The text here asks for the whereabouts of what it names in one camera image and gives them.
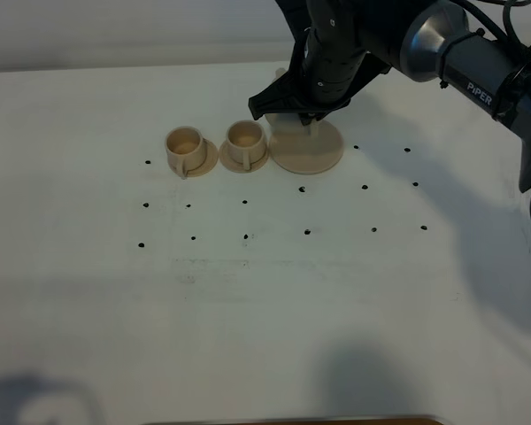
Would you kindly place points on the beige teapot with lid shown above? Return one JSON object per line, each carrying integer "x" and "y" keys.
{"x": 290, "y": 124}

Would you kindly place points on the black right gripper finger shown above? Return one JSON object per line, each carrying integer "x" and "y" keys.
{"x": 286, "y": 95}
{"x": 307, "y": 118}

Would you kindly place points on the beige saucer under cup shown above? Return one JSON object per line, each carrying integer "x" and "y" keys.
{"x": 236, "y": 167}
{"x": 209, "y": 163}

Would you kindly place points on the beige saucer under centre cup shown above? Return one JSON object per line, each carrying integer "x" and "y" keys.
{"x": 236, "y": 167}

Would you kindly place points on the beige teacup centre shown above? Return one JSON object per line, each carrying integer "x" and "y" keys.
{"x": 246, "y": 142}

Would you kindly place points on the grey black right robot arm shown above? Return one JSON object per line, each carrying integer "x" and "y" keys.
{"x": 457, "y": 43}

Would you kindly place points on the beige teacup left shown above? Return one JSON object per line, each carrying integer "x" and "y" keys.
{"x": 185, "y": 150}

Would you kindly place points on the round beige teapot saucer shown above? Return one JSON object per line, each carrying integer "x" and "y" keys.
{"x": 310, "y": 151}

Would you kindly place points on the beige saucer under left cup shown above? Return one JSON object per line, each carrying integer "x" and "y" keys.
{"x": 209, "y": 163}

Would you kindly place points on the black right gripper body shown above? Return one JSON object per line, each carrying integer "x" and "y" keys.
{"x": 343, "y": 45}

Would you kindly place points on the beige teacup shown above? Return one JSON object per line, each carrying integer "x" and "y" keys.
{"x": 185, "y": 150}
{"x": 246, "y": 142}

